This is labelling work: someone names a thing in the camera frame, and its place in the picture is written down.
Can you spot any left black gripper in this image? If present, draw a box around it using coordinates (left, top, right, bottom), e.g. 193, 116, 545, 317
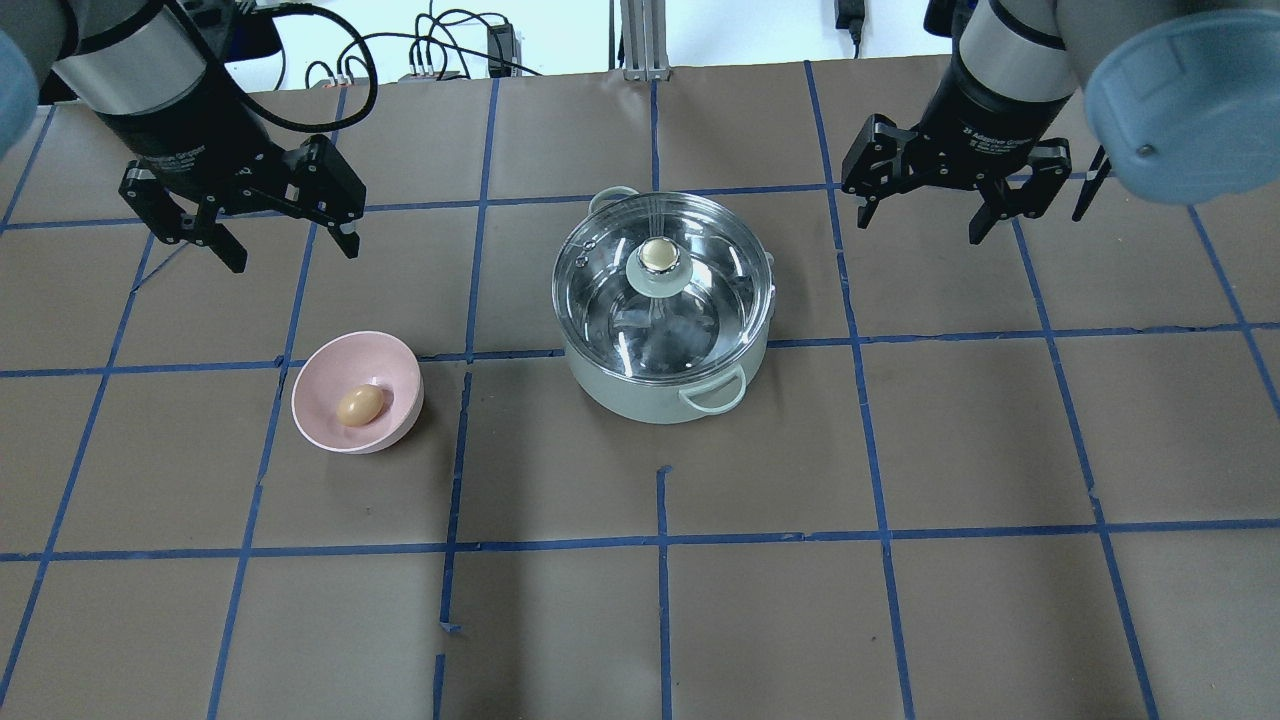
118, 95, 365, 274

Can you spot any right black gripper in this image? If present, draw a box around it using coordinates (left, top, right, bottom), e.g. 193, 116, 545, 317
841, 70, 1071, 245

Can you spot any brown egg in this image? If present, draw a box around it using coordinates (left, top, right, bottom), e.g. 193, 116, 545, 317
335, 383, 387, 428

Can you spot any glass pot lid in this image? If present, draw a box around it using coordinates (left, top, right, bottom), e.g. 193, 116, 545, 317
550, 191, 777, 380

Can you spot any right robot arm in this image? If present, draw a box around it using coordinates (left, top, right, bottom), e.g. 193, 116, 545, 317
840, 1, 1279, 245

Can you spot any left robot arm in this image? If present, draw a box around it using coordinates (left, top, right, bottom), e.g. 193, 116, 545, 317
3, 1, 378, 273

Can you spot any pale green cooking pot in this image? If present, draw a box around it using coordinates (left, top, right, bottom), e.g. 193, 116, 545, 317
550, 184, 780, 425

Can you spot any pink bowl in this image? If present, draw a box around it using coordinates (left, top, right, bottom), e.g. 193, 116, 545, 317
291, 331, 425, 455

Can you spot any black power adapter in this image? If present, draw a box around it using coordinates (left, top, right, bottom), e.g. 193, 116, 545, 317
486, 22, 518, 78

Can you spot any aluminium frame post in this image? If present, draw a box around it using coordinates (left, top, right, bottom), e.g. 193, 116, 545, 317
620, 0, 672, 82

